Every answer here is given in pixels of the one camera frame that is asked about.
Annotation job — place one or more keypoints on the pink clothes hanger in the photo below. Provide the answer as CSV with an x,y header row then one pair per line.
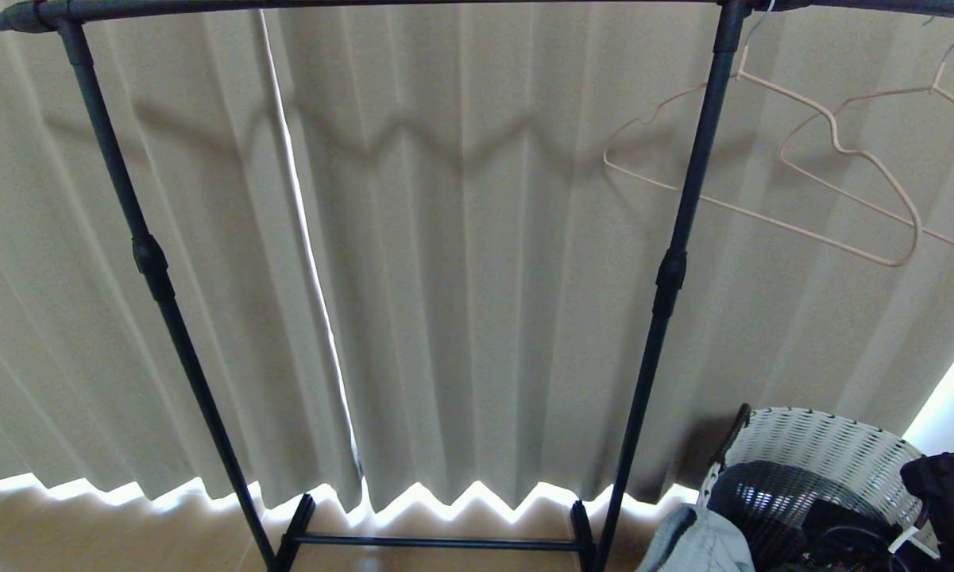
x,y
882,95
786,97

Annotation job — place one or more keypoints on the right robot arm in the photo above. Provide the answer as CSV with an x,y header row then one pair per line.
x,y
949,492

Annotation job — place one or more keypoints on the black clothes rack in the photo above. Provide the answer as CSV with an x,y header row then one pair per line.
x,y
675,270

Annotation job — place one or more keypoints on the white laundry basket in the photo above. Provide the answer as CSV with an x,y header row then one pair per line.
x,y
810,437

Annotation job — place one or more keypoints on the beige curtain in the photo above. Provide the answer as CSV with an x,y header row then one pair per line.
x,y
484,318

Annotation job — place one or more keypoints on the pale grey shorts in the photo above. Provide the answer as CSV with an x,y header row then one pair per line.
x,y
699,544

